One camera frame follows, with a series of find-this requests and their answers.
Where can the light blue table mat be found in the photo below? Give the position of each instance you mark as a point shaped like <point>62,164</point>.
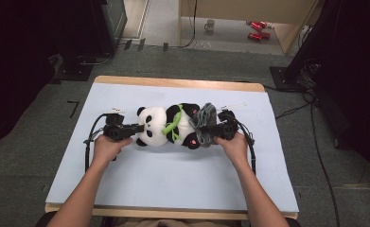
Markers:
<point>173,179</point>

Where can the black cabinet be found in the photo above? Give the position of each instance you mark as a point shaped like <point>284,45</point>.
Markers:
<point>110,25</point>

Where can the wooden table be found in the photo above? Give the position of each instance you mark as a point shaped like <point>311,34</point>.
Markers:
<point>116,79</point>

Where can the dark curtain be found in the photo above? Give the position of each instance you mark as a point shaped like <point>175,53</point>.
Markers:
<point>12,63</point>
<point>359,78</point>

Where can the black stand base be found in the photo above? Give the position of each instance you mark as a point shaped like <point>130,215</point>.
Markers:
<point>74,71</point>

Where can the black metal stand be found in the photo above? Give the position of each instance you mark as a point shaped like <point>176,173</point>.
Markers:
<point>302,50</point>

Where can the grey knitted doll garment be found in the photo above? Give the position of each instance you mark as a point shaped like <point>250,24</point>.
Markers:
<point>204,121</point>

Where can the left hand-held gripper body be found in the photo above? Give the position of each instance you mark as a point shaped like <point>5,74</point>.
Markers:
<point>116,130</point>

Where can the black tape strip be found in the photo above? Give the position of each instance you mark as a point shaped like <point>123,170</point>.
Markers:
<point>128,44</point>
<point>165,47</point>
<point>141,44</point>

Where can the person's right hand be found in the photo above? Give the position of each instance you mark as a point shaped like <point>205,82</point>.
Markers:
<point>234,149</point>

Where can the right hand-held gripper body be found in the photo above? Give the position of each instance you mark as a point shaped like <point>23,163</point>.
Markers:
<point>228,126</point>

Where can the red can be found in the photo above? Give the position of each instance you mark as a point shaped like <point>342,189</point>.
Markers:
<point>254,36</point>
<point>256,26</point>
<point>263,23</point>
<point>265,35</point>

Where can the person's left hand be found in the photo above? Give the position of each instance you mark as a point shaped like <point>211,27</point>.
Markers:
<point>108,151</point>

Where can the beige mug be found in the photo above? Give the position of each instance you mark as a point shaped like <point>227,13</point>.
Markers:
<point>209,24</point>

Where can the panda plush toy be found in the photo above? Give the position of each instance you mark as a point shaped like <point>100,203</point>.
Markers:
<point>157,126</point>

